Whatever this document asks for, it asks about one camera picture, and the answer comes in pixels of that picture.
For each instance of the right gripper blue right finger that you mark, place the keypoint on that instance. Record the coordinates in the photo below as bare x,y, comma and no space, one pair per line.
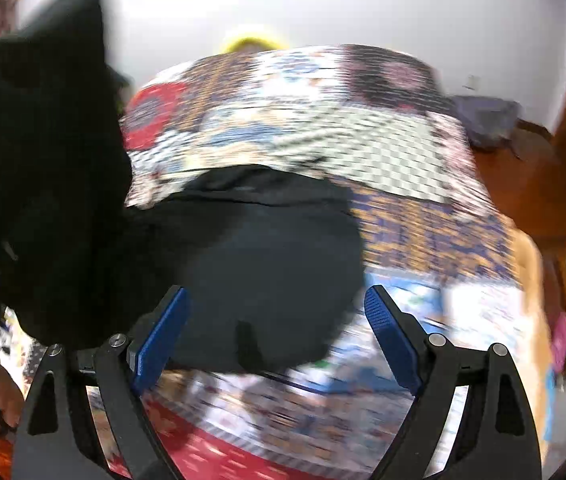
400,337

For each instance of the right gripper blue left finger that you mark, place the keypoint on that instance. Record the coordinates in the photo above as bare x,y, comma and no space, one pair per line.
153,338

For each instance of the black hooded sweatshirt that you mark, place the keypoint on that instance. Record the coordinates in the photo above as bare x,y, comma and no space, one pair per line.
272,261

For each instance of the pink plush slipper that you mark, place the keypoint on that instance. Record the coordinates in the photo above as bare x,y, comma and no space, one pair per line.
558,344

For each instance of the colourful patchwork bedspread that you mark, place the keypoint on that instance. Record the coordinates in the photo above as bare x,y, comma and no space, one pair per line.
373,123

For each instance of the grey backpack on floor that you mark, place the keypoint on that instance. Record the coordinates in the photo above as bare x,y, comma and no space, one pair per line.
488,122

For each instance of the white wall socket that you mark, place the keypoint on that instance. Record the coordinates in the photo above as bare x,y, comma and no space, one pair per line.
472,83

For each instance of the yellow foam bed rail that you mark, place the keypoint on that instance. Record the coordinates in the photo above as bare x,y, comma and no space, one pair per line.
252,45

